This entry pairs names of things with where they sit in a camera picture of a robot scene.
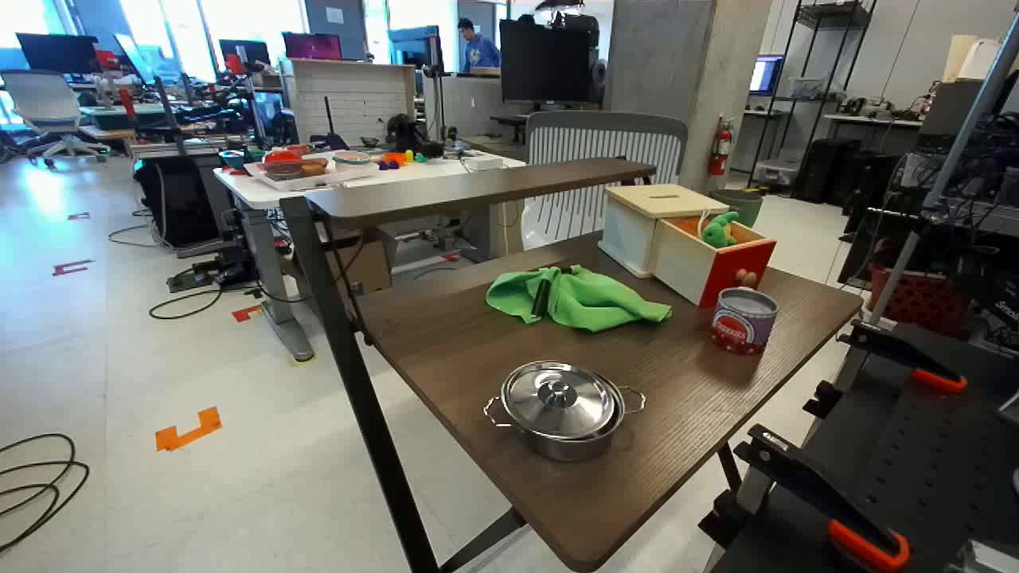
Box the black metal shelf rack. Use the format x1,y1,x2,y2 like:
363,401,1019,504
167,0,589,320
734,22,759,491
747,0,880,188

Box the green toy in drawer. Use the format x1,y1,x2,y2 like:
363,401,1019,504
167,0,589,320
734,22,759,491
700,209,738,247

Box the far orange handled clamp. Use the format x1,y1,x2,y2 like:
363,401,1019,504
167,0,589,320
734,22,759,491
807,320,967,420

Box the red fronted open drawer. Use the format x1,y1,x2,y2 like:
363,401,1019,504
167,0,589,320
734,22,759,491
651,215,774,304

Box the white office chair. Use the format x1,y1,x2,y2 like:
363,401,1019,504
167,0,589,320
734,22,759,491
4,69,111,168

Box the white wooden drawer box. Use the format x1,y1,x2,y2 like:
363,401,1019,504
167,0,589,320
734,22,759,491
599,185,726,278

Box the near orange handled clamp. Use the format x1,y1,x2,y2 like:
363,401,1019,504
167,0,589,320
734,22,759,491
700,422,913,573

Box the person in blue shirt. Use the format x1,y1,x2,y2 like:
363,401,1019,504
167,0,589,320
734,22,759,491
458,19,500,73

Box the green cloth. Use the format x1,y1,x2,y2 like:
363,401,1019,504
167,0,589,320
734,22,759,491
485,263,673,333

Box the orange handled clamp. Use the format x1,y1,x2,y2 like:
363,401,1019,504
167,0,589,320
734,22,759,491
700,422,913,573
807,320,967,420

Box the steel pot with lid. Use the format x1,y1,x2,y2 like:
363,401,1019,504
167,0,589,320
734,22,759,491
482,358,646,463

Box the black table frame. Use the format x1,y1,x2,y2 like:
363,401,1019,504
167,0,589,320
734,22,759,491
277,155,658,573

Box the red labelled tin can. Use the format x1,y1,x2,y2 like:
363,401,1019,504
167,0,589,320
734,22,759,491
709,287,778,352

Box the black cable on floor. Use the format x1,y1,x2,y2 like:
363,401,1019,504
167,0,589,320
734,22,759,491
0,429,94,558

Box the white slatted partition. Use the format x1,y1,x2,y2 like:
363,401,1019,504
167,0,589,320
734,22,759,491
524,111,688,247

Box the red fire extinguisher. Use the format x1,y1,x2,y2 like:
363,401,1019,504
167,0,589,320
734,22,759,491
707,113,736,177

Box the orange items on desk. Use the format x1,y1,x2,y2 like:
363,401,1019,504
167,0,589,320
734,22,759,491
261,147,329,177

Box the white standing desk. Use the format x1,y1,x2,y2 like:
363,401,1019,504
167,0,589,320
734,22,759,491
214,151,518,363

